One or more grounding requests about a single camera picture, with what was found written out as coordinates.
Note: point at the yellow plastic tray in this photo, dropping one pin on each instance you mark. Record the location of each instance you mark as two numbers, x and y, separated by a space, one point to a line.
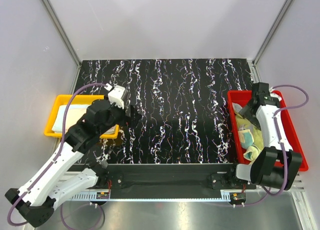
63 100

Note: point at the connector box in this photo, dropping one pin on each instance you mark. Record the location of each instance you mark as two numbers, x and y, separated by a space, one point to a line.
103 195
239 196

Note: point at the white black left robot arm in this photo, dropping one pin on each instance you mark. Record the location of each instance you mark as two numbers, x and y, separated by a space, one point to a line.
36 201

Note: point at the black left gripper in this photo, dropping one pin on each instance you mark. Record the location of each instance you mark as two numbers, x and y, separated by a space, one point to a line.
127 119

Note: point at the light blue towel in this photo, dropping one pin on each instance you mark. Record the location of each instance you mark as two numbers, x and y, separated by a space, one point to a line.
112 131

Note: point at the black mounting base plate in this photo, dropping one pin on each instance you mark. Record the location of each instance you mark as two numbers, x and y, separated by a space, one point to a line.
202 170

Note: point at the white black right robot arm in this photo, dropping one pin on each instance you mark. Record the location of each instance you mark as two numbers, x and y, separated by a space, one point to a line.
277 164

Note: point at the left connector box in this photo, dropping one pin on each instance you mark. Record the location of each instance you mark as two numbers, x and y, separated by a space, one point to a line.
103 195

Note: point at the right connector box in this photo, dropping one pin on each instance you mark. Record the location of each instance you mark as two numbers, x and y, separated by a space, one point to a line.
239 196

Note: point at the grey towel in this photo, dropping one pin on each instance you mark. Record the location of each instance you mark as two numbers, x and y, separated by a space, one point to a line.
238 109

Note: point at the pink towel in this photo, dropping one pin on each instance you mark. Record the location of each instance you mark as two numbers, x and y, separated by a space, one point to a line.
74 113

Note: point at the green yellow towel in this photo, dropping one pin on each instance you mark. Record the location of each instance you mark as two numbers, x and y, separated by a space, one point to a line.
250 138

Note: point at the white cable duct strip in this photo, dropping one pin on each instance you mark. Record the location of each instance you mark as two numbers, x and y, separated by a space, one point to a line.
215 196

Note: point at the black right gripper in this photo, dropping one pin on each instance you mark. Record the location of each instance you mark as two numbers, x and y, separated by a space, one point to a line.
245 113

